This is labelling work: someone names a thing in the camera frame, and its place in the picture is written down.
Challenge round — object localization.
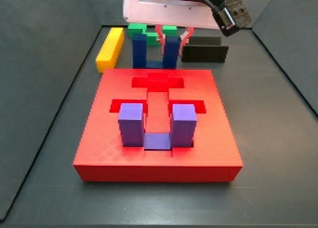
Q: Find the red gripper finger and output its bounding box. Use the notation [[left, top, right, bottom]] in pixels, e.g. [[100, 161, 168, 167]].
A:
[[179, 27, 195, 55], [155, 24, 166, 56]]

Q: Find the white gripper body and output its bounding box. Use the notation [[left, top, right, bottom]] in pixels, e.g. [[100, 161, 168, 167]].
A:
[[123, 0, 225, 29]]

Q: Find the dark blue U-shaped block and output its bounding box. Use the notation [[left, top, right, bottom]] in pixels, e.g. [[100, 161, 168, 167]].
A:
[[132, 34, 180, 70]]

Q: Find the red slotted board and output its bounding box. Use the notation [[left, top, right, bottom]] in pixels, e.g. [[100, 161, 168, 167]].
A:
[[74, 69, 243, 182]]

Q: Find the green stepped block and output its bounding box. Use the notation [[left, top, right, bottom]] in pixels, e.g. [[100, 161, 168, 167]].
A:
[[128, 23, 178, 47]]

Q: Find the black block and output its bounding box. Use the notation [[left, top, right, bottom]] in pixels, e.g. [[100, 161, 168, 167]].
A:
[[182, 36, 229, 63]]

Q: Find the yellow long bar block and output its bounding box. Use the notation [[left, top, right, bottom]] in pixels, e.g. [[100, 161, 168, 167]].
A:
[[96, 27, 124, 73]]

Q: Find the purple U-shaped block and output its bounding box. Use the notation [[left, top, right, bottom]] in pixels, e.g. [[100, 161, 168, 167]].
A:
[[118, 103, 198, 151]]

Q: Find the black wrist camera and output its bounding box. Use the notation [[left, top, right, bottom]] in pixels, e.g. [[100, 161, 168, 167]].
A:
[[214, 0, 251, 36]]

